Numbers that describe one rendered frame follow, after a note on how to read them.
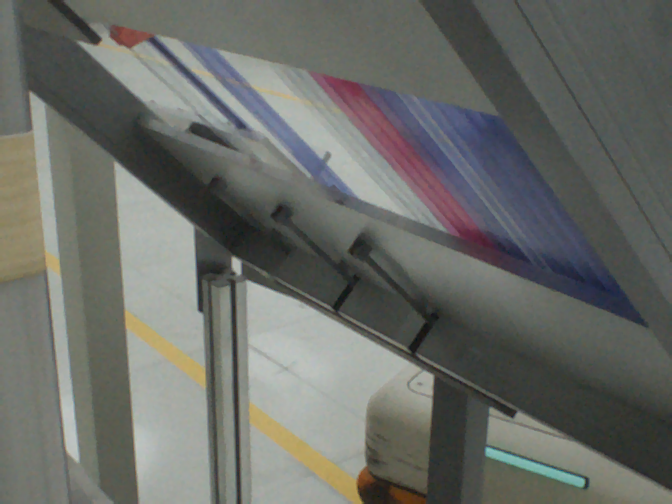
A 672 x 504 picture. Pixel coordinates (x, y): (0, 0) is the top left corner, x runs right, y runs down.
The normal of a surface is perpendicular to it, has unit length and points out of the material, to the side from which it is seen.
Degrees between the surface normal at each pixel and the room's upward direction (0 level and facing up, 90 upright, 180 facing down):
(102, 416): 90
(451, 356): 45
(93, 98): 90
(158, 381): 0
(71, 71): 90
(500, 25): 90
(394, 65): 135
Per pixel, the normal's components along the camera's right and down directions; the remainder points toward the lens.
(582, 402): -0.55, -0.52
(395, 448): -0.54, 0.29
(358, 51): -0.57, 0.81
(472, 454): 0.74, 0.25
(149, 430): 0.01, -0.94
